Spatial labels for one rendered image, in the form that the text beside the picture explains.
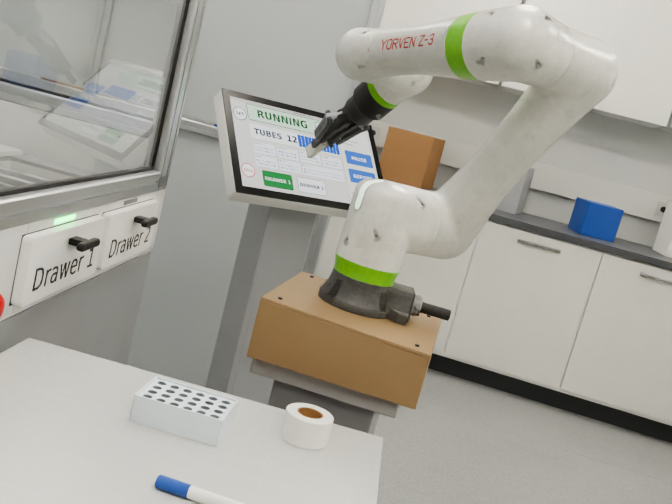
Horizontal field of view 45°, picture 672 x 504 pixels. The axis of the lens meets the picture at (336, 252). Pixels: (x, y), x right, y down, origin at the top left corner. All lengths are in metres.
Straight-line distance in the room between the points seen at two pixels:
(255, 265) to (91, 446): 1.28
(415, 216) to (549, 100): 0.31
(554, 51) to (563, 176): 3.50
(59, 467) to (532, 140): 0.97
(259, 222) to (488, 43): 1.09
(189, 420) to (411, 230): 0.62
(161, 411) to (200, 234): 2.04
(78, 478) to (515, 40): 0.89
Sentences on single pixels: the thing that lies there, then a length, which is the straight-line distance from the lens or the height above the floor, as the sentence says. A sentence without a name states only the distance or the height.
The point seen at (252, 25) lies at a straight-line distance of 3.05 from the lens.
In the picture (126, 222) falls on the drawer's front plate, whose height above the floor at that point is 0.90.
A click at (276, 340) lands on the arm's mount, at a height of 0.81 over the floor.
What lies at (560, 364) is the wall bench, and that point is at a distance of 4.33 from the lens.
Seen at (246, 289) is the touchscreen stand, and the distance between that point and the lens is 2.28.
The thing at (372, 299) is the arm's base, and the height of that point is 0.90.
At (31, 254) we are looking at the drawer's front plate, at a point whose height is 0.90.
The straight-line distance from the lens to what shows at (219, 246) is 3.09.
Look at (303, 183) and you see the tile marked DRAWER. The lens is 2.17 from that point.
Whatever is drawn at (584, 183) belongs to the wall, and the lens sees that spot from 4.85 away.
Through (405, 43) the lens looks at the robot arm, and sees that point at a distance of 1.53.
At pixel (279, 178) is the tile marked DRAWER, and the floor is 1.01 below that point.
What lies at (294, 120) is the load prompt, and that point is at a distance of 2.27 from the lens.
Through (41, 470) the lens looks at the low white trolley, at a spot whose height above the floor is 0.76.
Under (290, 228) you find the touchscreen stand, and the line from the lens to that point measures 2.27.
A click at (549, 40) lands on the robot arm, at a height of 1.41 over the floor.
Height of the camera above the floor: 1.23
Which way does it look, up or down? 10 degrees down
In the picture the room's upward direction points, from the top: 15 degrees clockwise
